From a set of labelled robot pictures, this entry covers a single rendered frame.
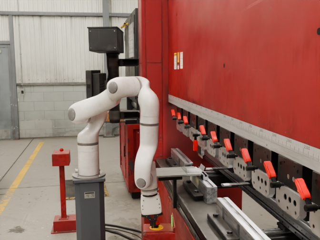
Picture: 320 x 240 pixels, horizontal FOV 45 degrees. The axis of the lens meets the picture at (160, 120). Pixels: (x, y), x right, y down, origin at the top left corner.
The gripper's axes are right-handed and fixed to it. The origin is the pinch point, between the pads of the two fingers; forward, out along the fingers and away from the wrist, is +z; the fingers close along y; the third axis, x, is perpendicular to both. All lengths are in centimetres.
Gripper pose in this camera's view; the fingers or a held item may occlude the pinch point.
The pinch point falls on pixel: (153, 223)
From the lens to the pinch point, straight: 201.0
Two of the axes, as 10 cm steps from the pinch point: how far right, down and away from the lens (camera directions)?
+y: -10.0, 1.0, -0.2
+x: 0.3, 1.3, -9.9
